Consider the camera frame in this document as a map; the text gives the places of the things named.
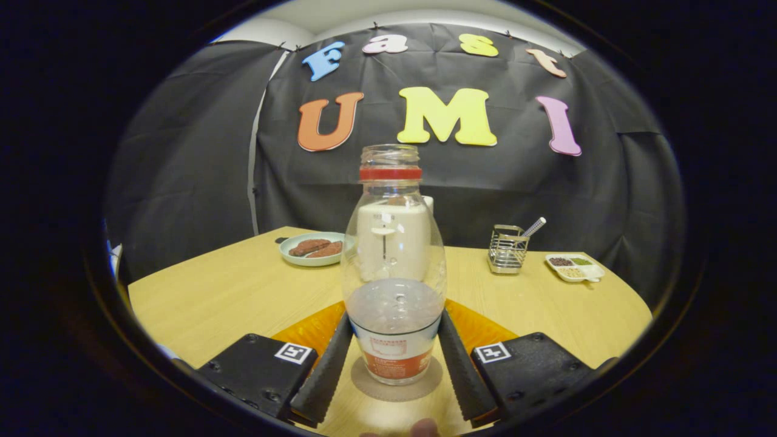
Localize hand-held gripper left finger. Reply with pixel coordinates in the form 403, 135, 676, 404
197, 300, 355, 427

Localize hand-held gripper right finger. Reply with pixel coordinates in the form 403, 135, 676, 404
436, 299, 619, 423

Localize round brown coaster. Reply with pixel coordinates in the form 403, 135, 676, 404
350, 355, 444, 403

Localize clear plastic juice bottle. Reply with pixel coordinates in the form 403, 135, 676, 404
341, 144, 447, 387

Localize wooden table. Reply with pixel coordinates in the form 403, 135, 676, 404
127, 226, 654, 437

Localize white divided snack tray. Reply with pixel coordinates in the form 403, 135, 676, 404
545, 252, 606, 285

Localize pale green plate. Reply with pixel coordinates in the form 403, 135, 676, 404
279, 232, 348, 268

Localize white toaster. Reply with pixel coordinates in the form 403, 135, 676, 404
355, 195, 435, 283

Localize metal wire utensil holder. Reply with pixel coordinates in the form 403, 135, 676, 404
487, 224, 530, 276

